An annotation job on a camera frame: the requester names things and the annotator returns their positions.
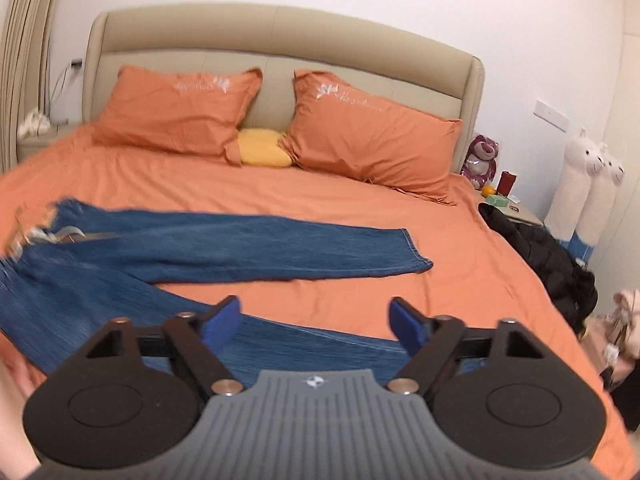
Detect blue denim jeans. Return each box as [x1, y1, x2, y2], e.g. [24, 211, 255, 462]
[1, 200, 442, 396]

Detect orange bed sheet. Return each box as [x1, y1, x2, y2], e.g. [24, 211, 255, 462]
[0, 121, 637, 480]

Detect black jacket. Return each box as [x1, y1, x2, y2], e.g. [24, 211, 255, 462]
[478, 203, 598, 335]

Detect right bedside table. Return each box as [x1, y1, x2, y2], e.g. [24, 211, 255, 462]
[496, 197, 544, 226]

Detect bedside table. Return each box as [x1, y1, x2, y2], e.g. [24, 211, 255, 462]
[496, 197, 544, 226]
[16, 124, 78, 164]

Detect green box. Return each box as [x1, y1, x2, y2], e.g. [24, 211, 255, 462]
[485, 194, 510, 208]

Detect orange fruit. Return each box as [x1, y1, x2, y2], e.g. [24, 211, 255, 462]
[480, 184, 496, 197]

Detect white alpaca plush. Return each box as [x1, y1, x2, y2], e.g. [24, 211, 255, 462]
[544, 128, 625, 264]

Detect red box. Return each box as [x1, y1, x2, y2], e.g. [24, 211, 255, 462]
[497, 171, 516, 197]

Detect purple plush bear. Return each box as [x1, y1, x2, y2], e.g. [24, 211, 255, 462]
[461, 134, 499, 191]

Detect left bedside table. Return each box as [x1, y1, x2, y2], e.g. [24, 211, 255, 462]
[16, 124, 78, 164]

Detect yellow cushion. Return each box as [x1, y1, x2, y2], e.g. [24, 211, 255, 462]
[238, 128, 293, 168]

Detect white cloth on nightstand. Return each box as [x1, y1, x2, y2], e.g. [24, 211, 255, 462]
[17, 108, 51, 140]

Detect left orange pillow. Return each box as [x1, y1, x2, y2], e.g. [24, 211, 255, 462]
[92, 65, 262, 165]

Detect orange pillow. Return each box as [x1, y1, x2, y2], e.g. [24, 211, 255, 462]
[279, 70, 463, 203]
[92, 65, 262, 165]

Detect right orange pillow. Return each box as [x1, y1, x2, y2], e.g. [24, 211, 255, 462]
[279, 70, 463, 203]

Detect beige padded headboard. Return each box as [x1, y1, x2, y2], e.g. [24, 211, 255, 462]
[81, 2, 485, 171]

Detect beige curtain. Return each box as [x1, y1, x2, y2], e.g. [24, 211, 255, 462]
[1, 0, 55, 172]

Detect white wall switch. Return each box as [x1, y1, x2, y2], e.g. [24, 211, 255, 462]
[533, 100, 570, 132]

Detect charger cable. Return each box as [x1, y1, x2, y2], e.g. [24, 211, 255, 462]
[43, 58, 85, 129]

